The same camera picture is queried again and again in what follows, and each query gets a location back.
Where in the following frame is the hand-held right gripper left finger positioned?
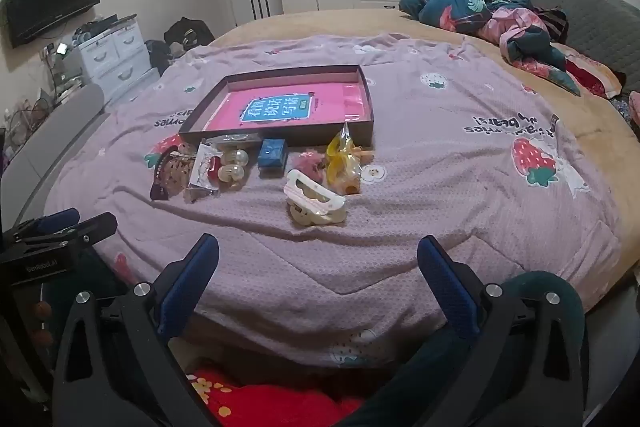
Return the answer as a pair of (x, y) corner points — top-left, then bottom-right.
(52, 233), (221, 427)

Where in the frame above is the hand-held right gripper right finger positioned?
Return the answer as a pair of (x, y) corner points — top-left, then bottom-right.
(416, 234), (586, 427)

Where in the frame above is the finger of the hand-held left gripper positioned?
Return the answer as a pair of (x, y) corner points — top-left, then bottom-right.
(35, 213), (119, 255)
(10, 208), (81, 244)

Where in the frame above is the cherry earring packet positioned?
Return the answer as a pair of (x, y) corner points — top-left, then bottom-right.
(187, 142), (223, 195)

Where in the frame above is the small blue box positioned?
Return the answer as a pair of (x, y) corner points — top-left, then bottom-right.
(257, 138), (288, 178)

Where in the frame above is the pink cardboard box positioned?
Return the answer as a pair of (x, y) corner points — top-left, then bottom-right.
(179, 65), (376, 148)

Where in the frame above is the grey padded footboard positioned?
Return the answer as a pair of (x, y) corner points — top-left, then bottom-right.
(0, 84), (108, 228)

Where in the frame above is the pink strawberry print blanket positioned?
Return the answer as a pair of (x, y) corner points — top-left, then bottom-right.
(42, 34), (626, 368)

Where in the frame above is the person's leg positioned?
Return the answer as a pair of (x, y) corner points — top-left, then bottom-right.
(345, 271), (586, 427)

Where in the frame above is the pearl ball hair clip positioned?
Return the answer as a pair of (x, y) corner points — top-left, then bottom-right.
(217, 148), (250, 185)

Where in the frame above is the red floral cloth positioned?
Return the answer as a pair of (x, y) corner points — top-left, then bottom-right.
(187, 367), (366, 427)

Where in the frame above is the clear plastic packet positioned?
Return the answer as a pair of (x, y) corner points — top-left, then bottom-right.
(202, 133), (263, 150)

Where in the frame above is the yellow plastic packet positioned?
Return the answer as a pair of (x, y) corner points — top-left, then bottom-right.
(325, 123), (376, 196)

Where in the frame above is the pink fluffy toy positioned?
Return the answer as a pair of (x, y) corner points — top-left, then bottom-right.
(291, 149), (328, 182)

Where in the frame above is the white drawer cabinet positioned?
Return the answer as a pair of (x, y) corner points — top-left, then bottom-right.
(75, 14), (157, 105)

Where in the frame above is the pink book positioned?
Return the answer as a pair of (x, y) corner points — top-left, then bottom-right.
(205, 82), (371, 132)

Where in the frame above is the dark bag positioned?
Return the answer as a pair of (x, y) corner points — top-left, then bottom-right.
(164, 18), (216, 52)

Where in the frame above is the red patterned pillow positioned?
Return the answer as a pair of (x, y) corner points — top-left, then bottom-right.
(560, 44), (626, 100)

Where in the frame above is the beige bed sheet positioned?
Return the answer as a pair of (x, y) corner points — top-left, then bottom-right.
(207, 7), (640, 308)

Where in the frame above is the grey padded headboard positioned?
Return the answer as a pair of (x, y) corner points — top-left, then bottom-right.
(507, 0), (640, 95)

